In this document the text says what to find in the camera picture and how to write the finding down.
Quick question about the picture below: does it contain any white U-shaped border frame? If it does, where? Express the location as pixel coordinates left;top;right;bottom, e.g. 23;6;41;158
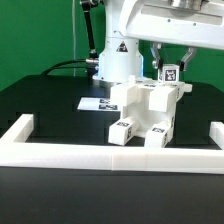
0;114;224;174

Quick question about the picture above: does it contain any white tagged cube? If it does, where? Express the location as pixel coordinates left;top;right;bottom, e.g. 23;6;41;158
158;64;179;83

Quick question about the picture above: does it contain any white tagged block front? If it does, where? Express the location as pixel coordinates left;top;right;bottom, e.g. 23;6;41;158
108;117;139;146

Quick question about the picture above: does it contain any black cable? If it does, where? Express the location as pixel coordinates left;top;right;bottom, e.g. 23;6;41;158
40;59;98;76

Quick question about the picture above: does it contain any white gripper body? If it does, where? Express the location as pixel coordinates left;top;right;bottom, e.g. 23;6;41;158
118;0;224;50

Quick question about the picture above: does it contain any white flat tagged plank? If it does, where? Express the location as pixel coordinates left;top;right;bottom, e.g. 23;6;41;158
77;97;119;111

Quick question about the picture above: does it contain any white chair seat part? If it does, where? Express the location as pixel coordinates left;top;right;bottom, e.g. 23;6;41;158
120;102;176;138

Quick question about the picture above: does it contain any white chair back part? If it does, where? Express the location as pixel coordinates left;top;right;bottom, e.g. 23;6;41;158
110;78;193;112

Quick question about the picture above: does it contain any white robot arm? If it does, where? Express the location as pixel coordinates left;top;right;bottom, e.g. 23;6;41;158
93;0;224;85

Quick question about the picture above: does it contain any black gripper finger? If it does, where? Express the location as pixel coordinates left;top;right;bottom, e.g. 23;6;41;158
150;42;164;77
178;47;197;72

